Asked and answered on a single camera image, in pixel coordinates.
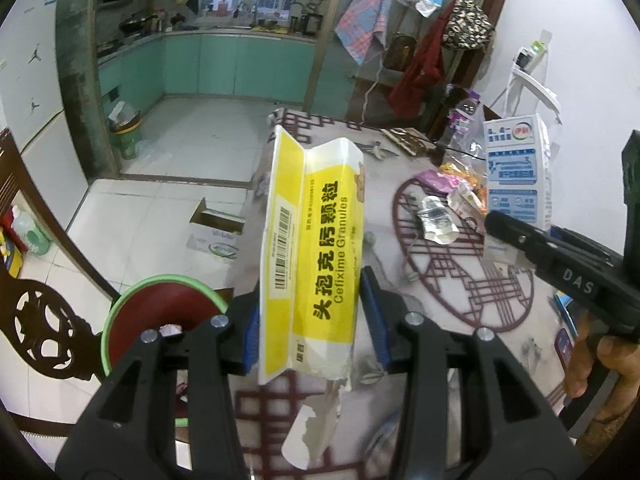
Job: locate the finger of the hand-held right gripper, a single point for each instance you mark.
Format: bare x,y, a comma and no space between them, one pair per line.
517,240

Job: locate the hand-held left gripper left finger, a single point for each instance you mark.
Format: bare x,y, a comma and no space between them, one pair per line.
252,332

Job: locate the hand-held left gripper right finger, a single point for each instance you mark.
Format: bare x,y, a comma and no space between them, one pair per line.
372,320

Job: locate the blue white milk carton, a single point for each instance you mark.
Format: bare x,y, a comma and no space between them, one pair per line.
515,180

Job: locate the yellow white medicine box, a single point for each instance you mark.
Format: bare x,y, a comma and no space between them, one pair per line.
320,260

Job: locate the red basin with green rim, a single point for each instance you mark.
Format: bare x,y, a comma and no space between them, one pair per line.
150,305

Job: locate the green trash can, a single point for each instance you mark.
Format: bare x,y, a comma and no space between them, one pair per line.
125,140

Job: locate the person's right hand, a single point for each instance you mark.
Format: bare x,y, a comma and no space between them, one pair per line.
575,370

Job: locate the blue yellow packet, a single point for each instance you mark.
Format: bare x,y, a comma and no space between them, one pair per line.
565,310

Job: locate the blue card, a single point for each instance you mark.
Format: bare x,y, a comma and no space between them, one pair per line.
565,347

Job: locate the crumpled silver wrapper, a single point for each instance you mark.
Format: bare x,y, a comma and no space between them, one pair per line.
435,220

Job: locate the cardboard box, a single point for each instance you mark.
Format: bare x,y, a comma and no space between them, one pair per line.
215,235

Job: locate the pink packet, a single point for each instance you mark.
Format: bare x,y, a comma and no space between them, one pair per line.
430,180

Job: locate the plastic bottle with purple label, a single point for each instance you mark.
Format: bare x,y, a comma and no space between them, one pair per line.
465,117

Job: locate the brown wooden trivet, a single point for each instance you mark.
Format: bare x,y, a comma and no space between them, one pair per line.
407,141

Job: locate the white desk lamp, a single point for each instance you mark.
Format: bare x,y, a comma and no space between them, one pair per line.
537,90

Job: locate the small wooden piece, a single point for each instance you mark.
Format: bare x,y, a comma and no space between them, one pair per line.
381,151

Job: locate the red garment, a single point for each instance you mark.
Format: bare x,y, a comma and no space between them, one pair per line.
422,75

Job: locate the dark carved wooden chair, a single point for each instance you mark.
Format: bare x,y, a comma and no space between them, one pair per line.
45,320

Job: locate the brown handbag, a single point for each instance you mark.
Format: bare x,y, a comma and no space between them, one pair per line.
401,52

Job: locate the black patterned bag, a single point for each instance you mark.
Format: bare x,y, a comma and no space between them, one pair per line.
467,25

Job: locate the green detergent bottle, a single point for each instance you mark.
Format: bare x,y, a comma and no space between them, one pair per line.
31,235

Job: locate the yellow container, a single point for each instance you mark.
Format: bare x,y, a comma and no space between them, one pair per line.
11,260

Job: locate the red bottle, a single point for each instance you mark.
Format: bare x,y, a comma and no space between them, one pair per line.
9,225

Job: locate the teal kitchen cabinets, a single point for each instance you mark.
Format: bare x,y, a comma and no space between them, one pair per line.
215,65

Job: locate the pink blue plaid towel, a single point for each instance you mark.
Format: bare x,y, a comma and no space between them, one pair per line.
362,15

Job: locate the black wok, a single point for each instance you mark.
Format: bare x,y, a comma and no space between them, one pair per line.
135,24

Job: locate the white refrigerator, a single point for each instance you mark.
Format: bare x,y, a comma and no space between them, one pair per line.
35,60

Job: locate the white wall charger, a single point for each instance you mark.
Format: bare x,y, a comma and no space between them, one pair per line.
530,55

